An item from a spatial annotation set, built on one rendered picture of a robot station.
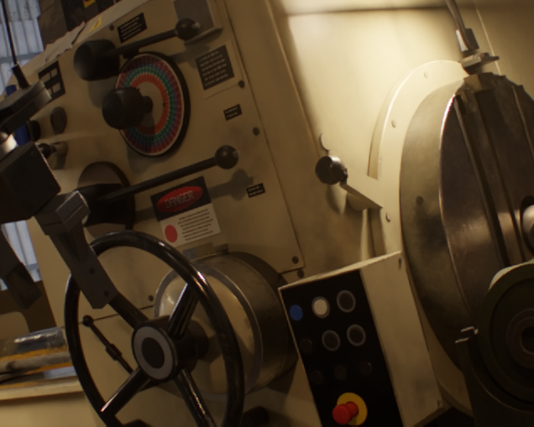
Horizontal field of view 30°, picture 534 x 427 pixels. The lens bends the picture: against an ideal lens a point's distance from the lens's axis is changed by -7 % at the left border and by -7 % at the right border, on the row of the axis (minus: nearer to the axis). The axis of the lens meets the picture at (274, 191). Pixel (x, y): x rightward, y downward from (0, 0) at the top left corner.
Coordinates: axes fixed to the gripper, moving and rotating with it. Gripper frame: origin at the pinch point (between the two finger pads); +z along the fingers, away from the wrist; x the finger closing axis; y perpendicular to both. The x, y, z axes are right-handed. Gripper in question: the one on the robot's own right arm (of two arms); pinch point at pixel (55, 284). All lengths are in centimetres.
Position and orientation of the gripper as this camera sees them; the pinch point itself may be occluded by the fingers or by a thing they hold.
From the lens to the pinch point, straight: 94.5
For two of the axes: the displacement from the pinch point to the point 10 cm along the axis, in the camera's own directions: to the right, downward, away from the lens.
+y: -5.4, 5.5, -6.3
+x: 7.1, -1.1, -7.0
